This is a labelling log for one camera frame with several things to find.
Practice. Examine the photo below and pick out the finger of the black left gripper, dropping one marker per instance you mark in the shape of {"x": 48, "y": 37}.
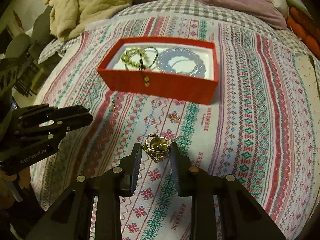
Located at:
{"x": 33, "y": 115}
{"x": 72, "y": 119}

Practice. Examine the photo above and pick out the small gold flower earring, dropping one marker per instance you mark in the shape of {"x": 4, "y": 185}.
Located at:
{"x": 174, "y": 118}

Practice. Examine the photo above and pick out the thin silver bangle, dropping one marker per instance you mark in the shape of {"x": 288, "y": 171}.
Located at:
{"x": 183, "y": 66}

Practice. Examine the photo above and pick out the dark chair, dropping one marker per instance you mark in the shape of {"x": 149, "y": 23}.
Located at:
{"x": 21, "y": 68}

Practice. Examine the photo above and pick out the patterned embroidered cloth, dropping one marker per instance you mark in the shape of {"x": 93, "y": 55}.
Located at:
{"x": 270, "y": 144}

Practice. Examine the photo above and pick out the person's left hand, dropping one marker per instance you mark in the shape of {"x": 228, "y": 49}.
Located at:
{"x": 9, "y": 185}

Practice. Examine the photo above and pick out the beige quilted blanket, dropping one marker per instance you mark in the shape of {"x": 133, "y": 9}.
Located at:
{"x": 68, "y": 18}

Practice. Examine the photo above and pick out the grey checkered bed sheet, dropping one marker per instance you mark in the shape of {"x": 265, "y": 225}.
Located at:
{"x": 253, "y": 57}

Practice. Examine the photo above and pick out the orange plush toy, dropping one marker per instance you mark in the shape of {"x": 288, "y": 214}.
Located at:
{"x": 305, "y": 28}

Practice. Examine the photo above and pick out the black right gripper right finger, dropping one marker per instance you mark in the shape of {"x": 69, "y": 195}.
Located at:
{"x": 241, "y": 216}

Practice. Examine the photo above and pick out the red jewelry box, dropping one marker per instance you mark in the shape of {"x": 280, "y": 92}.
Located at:
{"x": 141, "y": 65}

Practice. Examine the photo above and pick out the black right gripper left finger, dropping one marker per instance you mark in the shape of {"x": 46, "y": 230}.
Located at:
{"x": 69, "y": 217}

